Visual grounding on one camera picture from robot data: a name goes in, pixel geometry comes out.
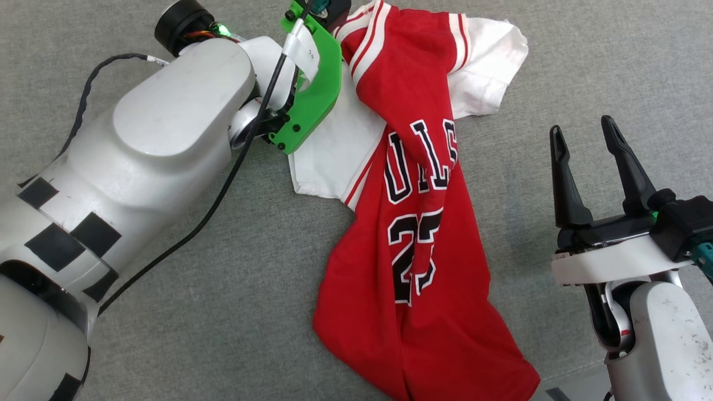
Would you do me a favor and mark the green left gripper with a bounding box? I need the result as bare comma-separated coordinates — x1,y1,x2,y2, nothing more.
269,0,343,155

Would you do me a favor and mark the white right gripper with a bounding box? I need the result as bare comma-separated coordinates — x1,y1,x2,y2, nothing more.
549,115,698,287

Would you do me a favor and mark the red white basketball jersey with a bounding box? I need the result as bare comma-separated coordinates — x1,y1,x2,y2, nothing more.
289,0,541,401

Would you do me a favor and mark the white paper cable label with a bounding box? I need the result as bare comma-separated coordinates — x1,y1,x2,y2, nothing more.
281,19,321,85

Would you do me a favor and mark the black right cable teal plug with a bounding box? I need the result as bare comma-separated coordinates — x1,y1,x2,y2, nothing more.
691,242,713,282

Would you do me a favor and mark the black cable teal plug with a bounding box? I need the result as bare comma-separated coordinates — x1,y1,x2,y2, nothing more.
691,242,713,282
96,0,312,317

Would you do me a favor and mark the black left cable teal plug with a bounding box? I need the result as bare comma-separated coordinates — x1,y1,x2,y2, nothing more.
96,0,312,317

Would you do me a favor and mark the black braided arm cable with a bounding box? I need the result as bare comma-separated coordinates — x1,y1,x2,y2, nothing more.
17,53,169,188

